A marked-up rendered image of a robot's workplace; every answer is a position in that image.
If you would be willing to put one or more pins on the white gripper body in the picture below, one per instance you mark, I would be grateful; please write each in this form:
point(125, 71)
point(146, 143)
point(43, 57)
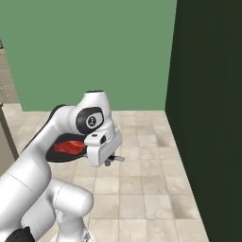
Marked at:
point(102, 152)

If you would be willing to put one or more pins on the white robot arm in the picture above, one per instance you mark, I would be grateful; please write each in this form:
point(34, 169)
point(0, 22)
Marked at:
point(34, 176)

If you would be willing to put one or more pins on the red raw steak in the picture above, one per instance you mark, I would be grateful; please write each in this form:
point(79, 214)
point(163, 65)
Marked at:
point(69, 147)

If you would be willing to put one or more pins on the black frying pan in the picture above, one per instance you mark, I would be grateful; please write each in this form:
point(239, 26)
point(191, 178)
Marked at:
point(64, 157)

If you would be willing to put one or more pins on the beige counter cabinet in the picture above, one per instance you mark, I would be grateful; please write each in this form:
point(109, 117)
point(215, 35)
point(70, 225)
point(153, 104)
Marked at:
point(5, 151)

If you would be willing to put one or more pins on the dark green tall cabinet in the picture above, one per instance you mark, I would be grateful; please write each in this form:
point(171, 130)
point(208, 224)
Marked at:
point(208, 110)

